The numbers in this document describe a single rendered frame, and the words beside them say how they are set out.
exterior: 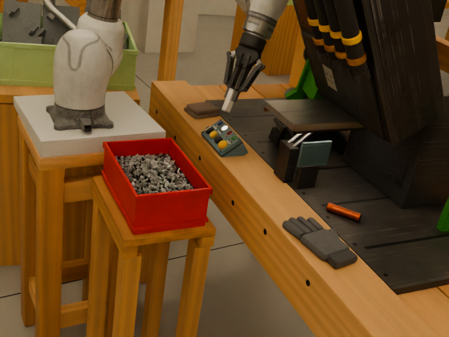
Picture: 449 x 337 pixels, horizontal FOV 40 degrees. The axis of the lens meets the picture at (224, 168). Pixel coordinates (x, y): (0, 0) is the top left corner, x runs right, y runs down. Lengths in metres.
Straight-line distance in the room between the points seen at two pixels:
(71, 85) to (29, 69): 0.64
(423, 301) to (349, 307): 0.21
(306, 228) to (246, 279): 1.35
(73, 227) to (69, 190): 0.79
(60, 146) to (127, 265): 0.43
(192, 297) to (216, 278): 1.02
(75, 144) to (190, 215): 0.43
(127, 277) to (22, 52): 1.12
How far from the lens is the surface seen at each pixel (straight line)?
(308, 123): 1.59
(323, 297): 1.44
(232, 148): 1.86
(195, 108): 2.09
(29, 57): 2.50
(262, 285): 2.85
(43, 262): 2.07
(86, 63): 1.89
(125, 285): 1.71
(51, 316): 2.22
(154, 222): 1.63
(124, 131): 1.94
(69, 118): 1.94
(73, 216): 2.71
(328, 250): 1.48
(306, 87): 1.86
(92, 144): 1.89
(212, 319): 2.62
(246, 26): 1.84
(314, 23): 1.51
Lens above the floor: 1.72
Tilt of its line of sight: 27 degrees down
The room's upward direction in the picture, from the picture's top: 9 degrees clockwise
